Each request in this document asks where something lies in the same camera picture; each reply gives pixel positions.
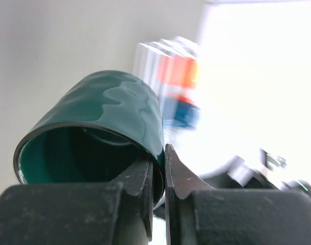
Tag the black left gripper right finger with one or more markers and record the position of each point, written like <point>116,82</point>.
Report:
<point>197,213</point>

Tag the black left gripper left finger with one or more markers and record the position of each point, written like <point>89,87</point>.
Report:
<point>117,212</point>

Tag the white wire dish rack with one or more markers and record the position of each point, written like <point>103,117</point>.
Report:
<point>145,67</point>

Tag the dark green glass cup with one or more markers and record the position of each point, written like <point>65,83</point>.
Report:
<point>94,132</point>

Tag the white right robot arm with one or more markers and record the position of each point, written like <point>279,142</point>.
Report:
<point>267,172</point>

